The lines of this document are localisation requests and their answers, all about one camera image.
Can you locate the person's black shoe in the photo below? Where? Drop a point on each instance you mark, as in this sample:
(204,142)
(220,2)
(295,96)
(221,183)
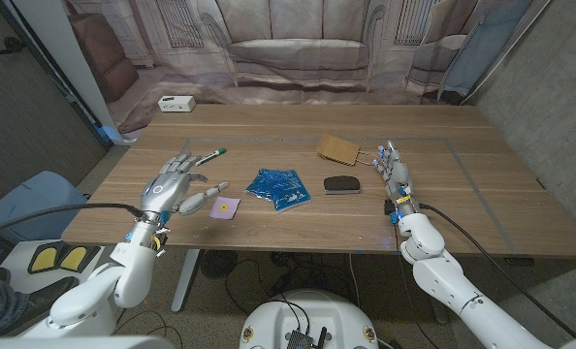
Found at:
(45,298)

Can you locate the blue padded chair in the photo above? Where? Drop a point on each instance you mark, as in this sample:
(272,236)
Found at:
(31,194)

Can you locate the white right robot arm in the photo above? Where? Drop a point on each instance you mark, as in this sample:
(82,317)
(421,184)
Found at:
(443,276)

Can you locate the purple sticker sheet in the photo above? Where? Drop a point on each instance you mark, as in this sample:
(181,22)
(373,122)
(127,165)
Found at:
(226,208)

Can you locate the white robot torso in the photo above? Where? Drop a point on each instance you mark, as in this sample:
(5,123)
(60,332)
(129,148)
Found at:
(312,312)

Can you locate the blue gel bag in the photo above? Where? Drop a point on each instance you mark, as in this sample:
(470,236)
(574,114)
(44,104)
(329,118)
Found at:
(279,188)

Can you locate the black whiteboard eraser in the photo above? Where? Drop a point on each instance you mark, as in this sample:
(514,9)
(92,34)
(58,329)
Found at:
(341,183)

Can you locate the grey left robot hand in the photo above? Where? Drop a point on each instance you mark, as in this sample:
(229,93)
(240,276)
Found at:
(164,191)

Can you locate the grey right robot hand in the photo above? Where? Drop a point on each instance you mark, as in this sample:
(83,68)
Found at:
(398,174)

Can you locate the black round fan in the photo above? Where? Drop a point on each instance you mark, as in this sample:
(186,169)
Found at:
(219,264)

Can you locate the yellow foot pedal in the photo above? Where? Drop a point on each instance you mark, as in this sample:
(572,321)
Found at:
(74,258)
(44,259)

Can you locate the brown paper bag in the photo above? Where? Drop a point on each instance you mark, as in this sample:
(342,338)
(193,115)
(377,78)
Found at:
(337,148)

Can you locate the white table leg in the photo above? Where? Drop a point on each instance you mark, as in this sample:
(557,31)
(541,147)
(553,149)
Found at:
(185,281)

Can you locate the white marker with green cap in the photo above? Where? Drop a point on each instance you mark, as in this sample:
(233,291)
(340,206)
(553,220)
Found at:
(210,156)

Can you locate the white power box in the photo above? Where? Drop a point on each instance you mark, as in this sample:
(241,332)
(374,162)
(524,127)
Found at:
(176,103)

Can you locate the printed sofa backdrop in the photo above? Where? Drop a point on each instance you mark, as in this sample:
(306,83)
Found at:
(297,48)

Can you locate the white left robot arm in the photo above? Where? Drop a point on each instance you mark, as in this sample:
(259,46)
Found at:
(133,271)

